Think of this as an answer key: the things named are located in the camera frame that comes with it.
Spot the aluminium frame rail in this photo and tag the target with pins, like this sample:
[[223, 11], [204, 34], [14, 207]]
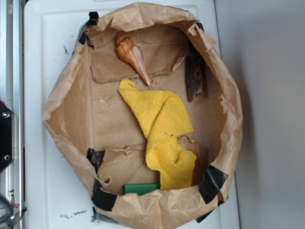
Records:
[[12, 194]]

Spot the orange spiral conch shell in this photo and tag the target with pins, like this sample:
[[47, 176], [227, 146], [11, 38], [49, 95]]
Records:
[[132, 53]]

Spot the yellow microfiber cloth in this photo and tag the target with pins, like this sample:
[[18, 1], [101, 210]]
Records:
[[162, 117]]

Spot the brown paper bag bin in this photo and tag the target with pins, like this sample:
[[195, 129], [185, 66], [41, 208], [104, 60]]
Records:
[[98, 134]]

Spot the black metal bracket plate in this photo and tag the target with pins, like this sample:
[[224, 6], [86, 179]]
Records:
[[7, 154]]

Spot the green flat block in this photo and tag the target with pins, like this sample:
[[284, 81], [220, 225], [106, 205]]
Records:
[[140, 189]]

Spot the dark wood bark piece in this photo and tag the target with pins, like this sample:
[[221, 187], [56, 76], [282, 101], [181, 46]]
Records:
[[195, 73]]

